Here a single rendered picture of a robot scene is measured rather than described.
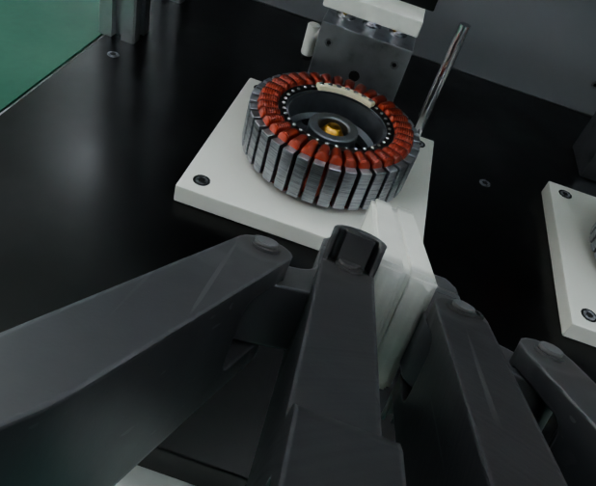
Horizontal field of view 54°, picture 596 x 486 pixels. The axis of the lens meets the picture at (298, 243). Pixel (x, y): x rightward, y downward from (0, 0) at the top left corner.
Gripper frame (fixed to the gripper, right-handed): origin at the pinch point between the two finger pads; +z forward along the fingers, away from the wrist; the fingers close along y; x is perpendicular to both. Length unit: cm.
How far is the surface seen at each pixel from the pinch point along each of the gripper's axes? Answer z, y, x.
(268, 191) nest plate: 18.6, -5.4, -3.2
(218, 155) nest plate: 20.2, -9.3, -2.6
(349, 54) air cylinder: 33.2, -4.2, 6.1
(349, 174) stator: 17.1, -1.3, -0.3
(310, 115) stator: 24.7, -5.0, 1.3
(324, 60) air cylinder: 33.7, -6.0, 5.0
